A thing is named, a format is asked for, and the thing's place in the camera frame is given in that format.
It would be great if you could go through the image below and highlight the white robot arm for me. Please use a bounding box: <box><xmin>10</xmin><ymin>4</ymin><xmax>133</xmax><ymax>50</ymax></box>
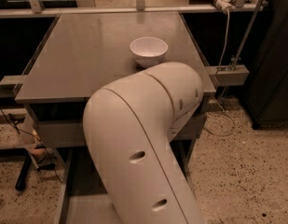
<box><xmin>83</xmin><ymin>62</ymin><xmax>206</xmax><ymax>224</ymax></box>

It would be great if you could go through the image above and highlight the grey drawer cabinet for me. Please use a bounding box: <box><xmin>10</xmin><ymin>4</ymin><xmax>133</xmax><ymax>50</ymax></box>
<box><xmin>14</xmin><ymin>11</ymin><xmax>216</xmax><ymax>224</ymax></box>

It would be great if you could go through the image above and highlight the grey top drawer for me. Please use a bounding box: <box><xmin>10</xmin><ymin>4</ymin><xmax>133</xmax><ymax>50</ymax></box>
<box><xmin>34</xmin><ymin>113</ymin><xmax>206</xmax><ymax>147</ymax></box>

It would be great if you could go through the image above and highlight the white ceramic bowl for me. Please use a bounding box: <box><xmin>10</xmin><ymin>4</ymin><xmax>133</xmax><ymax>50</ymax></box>
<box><xmin>130</xmin><ymin>37</ymin><xmax>168</xmax><ymax>68</ymax></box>

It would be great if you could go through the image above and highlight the dark cabinet at right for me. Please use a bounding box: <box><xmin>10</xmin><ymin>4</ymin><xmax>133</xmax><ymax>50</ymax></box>
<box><xmin>241</xmin><ymin>0</ymin><xmax>288</xmax><ymax>130</ymax></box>

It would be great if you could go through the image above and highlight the black cylindrical leg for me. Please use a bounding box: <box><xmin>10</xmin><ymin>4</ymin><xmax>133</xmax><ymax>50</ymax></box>
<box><xmin>15</xmin><ymin>157</ymin><xmax>32</xmax><ymax>191</ymax></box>

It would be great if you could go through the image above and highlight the diagonal metal rod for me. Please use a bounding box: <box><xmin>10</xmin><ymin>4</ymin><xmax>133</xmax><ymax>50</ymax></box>
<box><xmin>227</xmin><ymin>0</ymin><xmax>264</xmax><ymax>71</ymax></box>

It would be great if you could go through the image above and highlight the white power cable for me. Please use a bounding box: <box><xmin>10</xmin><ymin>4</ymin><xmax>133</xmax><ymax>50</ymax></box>
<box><xmin>202</xmin><ymin>8</ymin><xmax>237</xmax><ymax>138</ymax></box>

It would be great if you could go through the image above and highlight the black floor cable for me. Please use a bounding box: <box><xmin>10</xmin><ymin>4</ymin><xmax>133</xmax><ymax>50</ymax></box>
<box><xmin>0</xmin><ymin>105</ymin><xmax>63</xmax><ymax>184</ymax></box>

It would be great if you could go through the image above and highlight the grey left side bracket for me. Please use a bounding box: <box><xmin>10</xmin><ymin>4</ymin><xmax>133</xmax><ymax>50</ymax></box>
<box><xmin>0</xmin><ymin>75</ymin><xmax>27</xmax><ymax>98</ymax></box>

